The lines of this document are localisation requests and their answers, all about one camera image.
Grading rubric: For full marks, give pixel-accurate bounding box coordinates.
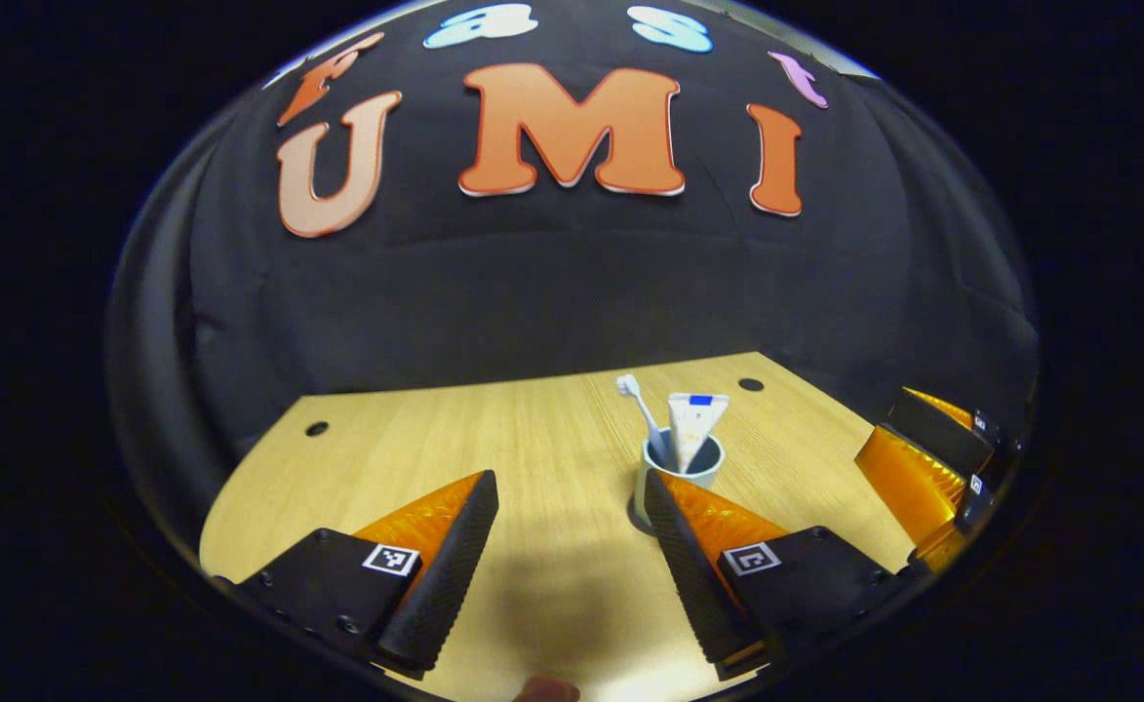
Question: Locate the black backdrop cloth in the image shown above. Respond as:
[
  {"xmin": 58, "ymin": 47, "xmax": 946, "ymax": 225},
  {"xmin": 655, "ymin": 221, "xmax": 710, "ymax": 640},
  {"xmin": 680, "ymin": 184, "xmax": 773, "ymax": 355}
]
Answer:
[{"xmin": 108, "ymin": 0, "xmax": 1041, "ymax": 547}]

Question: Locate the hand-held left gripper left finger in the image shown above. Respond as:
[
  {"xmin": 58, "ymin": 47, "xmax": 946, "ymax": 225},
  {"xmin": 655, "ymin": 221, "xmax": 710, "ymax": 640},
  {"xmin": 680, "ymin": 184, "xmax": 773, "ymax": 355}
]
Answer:
[{"xmin": 211, "ymin": 470, "xmax": 500, "ymax": 682}]

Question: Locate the wooden desktop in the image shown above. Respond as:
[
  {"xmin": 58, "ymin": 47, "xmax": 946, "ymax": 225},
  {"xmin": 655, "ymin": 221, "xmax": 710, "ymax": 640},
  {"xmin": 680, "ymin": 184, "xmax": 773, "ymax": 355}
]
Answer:
[{"xmin": 199, "ymin": 352, "xmax": 914, "ymax": 702}]

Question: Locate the light blue cup wooden handle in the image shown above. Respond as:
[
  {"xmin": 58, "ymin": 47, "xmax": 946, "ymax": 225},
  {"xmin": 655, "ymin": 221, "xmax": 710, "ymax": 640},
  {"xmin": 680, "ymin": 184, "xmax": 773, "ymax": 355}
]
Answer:
[{"xmin": 633, "ymin": 429, "xmax": 726, "ymax": 532}]

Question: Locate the white toothpaste tube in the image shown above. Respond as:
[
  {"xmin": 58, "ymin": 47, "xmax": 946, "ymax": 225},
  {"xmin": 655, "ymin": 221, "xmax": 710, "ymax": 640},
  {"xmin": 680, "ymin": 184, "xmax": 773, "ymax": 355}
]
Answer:
[{"xmin": 667, "ymin": 392, "xmax": 730, "ymax": 474}]

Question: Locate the white toothbrush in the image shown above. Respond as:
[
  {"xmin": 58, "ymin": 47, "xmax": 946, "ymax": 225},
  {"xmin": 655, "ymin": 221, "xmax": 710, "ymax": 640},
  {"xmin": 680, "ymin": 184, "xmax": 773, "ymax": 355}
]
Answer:
[{"xmin": 615, "ymin": 373, "xmax": 672, "ymax": 467}]

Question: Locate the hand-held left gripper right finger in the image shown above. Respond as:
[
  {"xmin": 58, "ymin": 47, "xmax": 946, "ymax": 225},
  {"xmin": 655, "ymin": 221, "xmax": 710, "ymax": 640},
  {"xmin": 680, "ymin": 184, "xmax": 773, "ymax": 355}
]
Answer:
[{"xmin": 644, "ymin": 469, "xmax": 924, "ymax": 682}]

